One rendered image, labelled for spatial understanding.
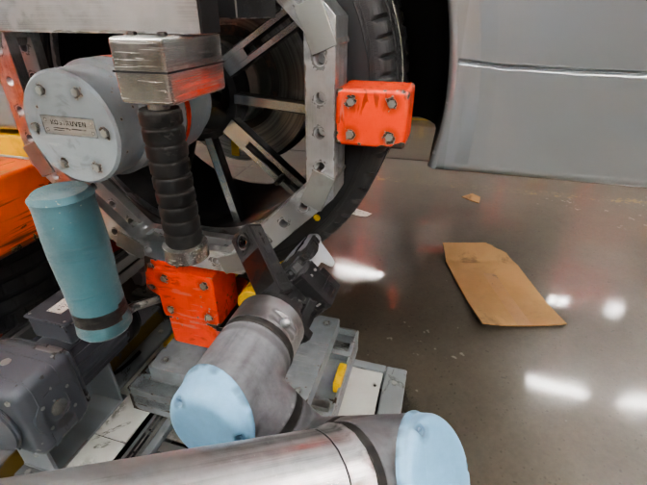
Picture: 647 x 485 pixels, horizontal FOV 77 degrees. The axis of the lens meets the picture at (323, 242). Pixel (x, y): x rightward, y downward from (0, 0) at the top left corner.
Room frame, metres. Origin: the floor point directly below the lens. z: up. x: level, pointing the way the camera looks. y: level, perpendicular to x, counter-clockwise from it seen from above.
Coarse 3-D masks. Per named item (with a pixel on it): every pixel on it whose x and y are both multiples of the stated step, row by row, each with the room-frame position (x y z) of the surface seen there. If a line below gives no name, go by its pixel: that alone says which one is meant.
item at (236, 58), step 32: (256, 32) 0.67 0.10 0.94; (288, 32) 0.65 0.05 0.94; (64, 64) 0.76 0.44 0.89; (224, 64) 0.68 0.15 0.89; (224, 96) 0.73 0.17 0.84; (256, 96) 0.67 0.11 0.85; (224, 128) 0.69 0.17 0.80; (192, 160) 0.73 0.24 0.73; (224, 160) 0.71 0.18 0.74; (256, 160) 0.67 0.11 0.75; (128, 192) 0.73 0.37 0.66; (224, 192) 0.69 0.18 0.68; (256, 192) 0.84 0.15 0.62; (288, 192) 0.66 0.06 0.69; (224, 224) 0.69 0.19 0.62
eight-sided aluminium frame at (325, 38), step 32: (288, 0) 0.54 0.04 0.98; (320, 0) 0.53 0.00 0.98; (0, 32) 0.67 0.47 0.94; (320, 32) 0.53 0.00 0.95; (0, 64) 0.67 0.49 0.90; (32, 64) 0.71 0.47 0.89; (320, 64) 0.54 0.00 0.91; (320, 96) 0.58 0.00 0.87; (320, 128) 0.58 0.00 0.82; (32, 160) 0.67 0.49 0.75; (320, 160) 0.53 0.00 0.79; (96, 192) 0.70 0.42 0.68; (320, 192) 0.53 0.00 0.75; (128, 224) 0.65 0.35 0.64; (160, 224) 0.68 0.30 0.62; (288, 224) 0.55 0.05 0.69; (160, 256) 0.61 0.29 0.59; (224, 256) 0.57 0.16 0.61
